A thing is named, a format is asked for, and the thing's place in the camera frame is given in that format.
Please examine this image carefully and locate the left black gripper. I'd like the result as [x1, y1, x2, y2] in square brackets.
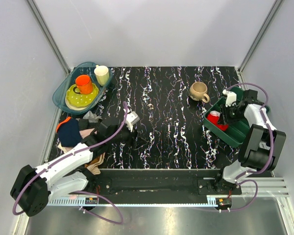
[107, 122, 147, 150]

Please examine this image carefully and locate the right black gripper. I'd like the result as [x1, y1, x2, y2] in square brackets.
[217, 103, 245, 126]

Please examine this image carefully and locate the red underwear white trim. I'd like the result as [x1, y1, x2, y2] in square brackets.
[207, 111, 229, 131]

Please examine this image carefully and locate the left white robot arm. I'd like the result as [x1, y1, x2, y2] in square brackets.
[10, 120, 137, 217]

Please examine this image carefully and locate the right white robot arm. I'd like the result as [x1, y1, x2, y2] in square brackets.
[212, 90, 286, 194]

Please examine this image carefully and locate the green divided organizer tray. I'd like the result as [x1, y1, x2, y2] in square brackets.
[202, 86, 271, 148]

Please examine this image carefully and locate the beige ceramic mug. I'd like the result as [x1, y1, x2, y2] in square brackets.
[189, 82, 210, 103]

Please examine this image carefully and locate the pile of mixed clothes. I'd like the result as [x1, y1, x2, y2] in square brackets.
[56, 110, 111, 176]

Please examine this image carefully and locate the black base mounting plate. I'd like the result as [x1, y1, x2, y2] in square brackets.
[38, 168, 272, 205]

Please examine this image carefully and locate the yellow green dotted plate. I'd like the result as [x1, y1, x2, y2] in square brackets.
[65, 83, 99, 109]

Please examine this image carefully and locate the teal transparent plastic basin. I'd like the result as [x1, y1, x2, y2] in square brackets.
[52, 62, 113, 115]

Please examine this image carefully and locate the orange mug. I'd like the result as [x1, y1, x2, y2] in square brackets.
[73, 75, 93, 94]

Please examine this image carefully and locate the cream yellow cup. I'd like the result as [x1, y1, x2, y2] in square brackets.
[94, 65, 110, 86]

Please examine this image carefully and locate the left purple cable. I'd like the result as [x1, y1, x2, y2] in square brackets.
[12, 100, 128, 225]

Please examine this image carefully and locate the purple cable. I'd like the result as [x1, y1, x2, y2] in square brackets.
[193, 83, 275, 212]
[12, 100, 128, 225]

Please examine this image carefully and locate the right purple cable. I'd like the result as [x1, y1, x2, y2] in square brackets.
[193, 83, 275, 212]

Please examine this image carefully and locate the aluminium rail frame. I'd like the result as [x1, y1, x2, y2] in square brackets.
[47, 178, 288, 210]

